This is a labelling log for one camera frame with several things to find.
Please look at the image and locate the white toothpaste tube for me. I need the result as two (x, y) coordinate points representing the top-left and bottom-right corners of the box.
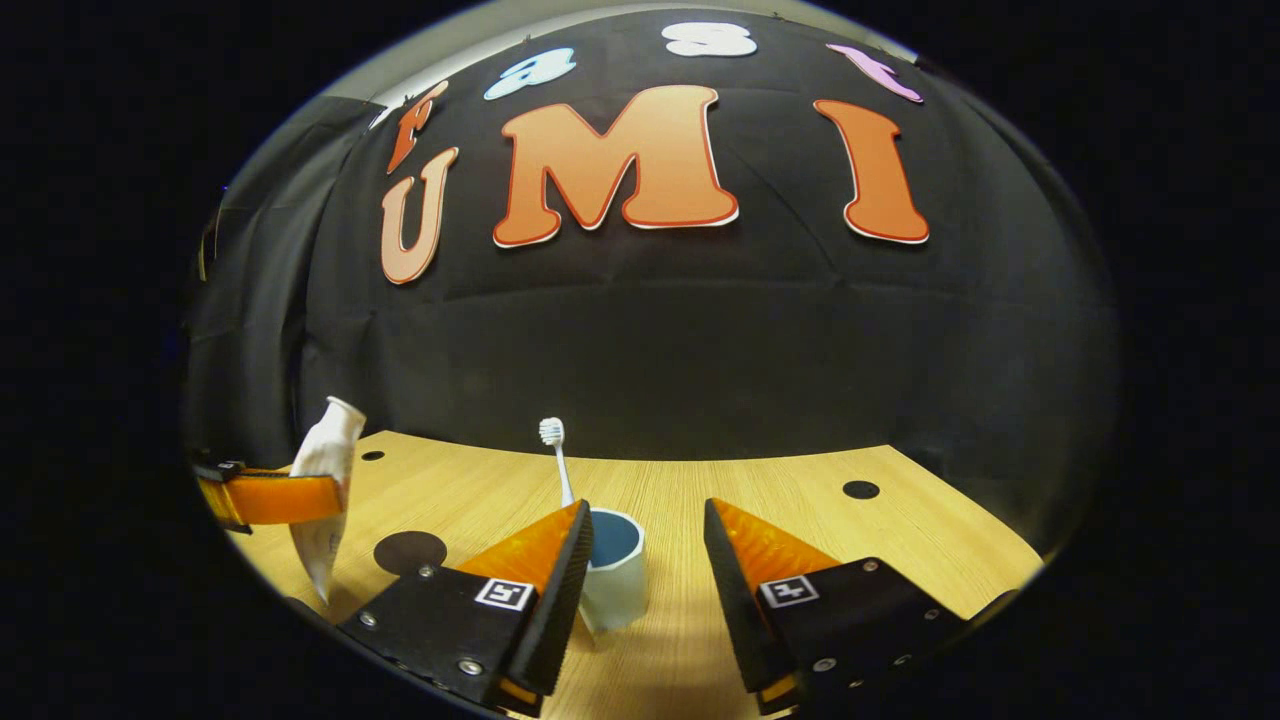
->
(288, 396), (368, 606)

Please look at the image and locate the black backdrop cloth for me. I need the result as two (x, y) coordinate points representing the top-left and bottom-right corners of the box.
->
(180, 8), (1121, 561)

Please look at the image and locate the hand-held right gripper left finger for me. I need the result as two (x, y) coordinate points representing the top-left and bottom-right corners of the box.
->
(338, 498), (596, 719)

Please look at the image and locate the white toothbrush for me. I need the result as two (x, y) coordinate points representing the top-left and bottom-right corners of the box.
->
(538, 417), (578, 509)

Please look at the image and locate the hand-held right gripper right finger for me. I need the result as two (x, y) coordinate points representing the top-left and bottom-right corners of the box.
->
(703, 497), (971, 716)

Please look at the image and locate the wooden desktop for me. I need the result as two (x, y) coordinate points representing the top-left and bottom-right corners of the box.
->
(225, 430), (1046, 720)

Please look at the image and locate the dark brown round coaster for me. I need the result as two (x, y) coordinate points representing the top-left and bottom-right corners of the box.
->
(373, 530), (449, 577)

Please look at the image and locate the light blue cup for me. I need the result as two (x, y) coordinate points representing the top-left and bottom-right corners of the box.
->
(578, 507), (649, 641)

